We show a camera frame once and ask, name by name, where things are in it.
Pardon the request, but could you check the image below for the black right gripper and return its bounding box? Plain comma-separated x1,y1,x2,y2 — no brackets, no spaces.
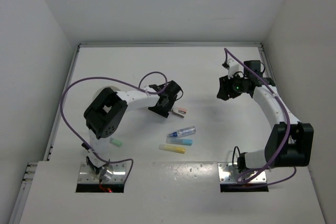
217,72,248,101

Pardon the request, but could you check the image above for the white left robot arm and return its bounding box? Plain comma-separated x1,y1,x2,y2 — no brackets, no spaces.
84,80,182,176

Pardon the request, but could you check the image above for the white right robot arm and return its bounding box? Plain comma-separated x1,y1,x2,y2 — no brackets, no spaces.
217,59,314,172

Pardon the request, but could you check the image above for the clear blue-capped glue bottle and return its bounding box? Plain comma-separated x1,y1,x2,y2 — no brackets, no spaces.
168,126,196,138

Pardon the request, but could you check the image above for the yellow highlighter marker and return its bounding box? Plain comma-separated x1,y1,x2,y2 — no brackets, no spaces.
159,144,185,154

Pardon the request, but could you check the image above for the blue highlighter marker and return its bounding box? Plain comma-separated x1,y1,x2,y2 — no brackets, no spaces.
166,137,193,146

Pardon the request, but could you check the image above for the white round divided organizer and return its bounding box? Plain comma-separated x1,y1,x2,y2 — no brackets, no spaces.
94,86,123,99

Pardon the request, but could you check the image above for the green highlighter marker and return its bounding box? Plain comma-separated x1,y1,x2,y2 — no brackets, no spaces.
110,138,123,147

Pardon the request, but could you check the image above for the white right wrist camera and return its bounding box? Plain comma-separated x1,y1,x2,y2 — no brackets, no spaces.
227,59,240,79

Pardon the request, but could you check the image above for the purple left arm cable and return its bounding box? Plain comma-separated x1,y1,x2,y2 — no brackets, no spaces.
60,71,169,183

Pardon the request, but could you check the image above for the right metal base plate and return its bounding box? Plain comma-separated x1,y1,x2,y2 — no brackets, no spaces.
217,163,269,184

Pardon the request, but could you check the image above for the metal base plate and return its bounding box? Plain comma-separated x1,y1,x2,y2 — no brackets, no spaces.
77,163,127,185
217,163,269,184

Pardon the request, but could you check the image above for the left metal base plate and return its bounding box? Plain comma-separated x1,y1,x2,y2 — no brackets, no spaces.
77,163,127,185

